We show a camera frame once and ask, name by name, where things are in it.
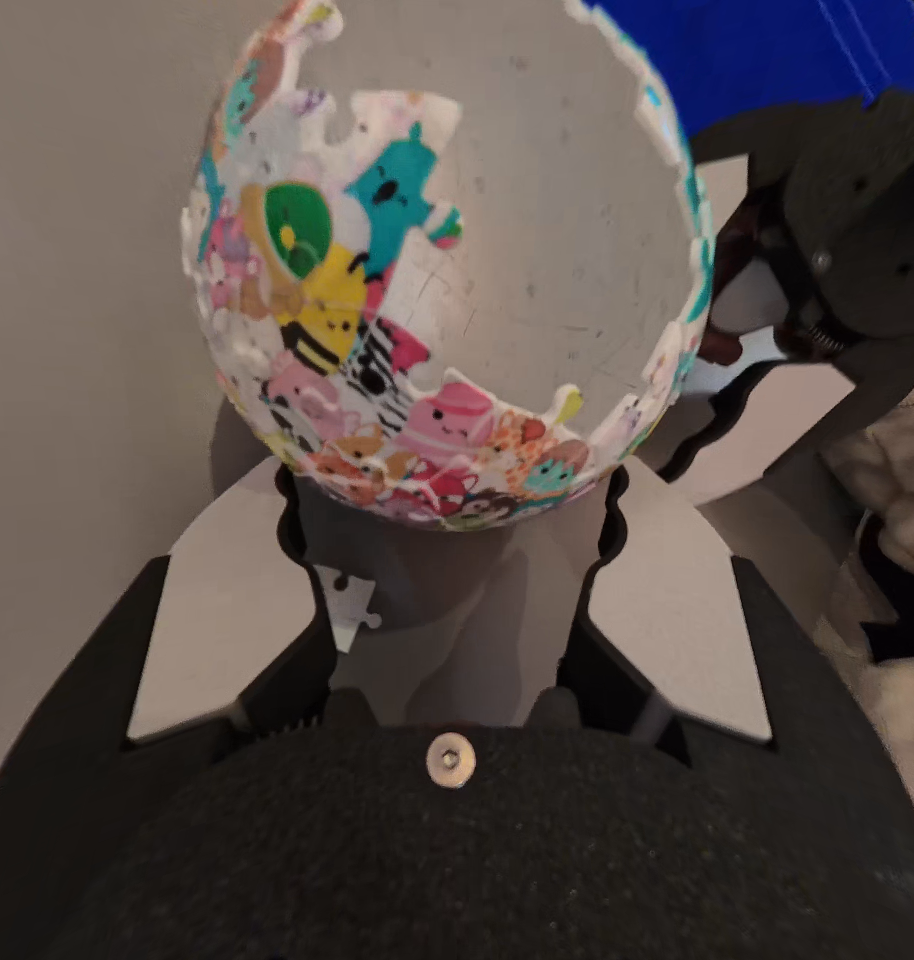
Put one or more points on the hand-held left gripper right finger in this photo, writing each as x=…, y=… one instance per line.
x=666, y=622

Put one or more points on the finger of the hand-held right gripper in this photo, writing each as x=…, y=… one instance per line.
x=786, y=405

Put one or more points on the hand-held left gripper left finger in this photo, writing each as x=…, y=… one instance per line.
x=224, y=622

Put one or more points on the colourful puzzle ball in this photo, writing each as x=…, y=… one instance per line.
x=502, y=225

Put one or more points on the person's right forearm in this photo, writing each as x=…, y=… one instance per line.
x=899, y=480

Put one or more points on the grey-backed puzzle piece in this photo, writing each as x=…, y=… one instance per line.
x=344, y=600

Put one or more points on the stacked blue plastic bins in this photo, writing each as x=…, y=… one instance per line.
x=764, y=52

